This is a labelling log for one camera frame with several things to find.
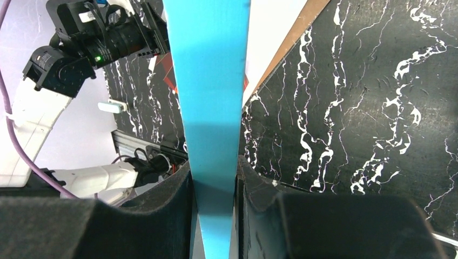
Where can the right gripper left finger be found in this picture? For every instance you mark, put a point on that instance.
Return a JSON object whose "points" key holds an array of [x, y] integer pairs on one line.
{"points": [[156, 225]]}

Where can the aluminium rail base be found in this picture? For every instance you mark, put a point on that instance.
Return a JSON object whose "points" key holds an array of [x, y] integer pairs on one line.
{"points": [[125, 144]]}

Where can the blue wooden picture frame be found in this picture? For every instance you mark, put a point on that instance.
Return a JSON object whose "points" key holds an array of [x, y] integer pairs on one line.
{"points": [[212, 139]]}

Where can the brown cardboard backing board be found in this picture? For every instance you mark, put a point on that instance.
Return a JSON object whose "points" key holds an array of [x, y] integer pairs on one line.
{"points": [[306, 17]]}

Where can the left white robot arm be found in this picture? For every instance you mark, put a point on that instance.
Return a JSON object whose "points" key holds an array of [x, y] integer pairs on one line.
{"points": [[88, 35]]}

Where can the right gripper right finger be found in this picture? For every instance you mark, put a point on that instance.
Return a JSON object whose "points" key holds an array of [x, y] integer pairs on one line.
{"points": [[275, 221]]}

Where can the light blue eraser block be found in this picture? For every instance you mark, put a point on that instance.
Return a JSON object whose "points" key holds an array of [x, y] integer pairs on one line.
{"points": [[113, 107]]}

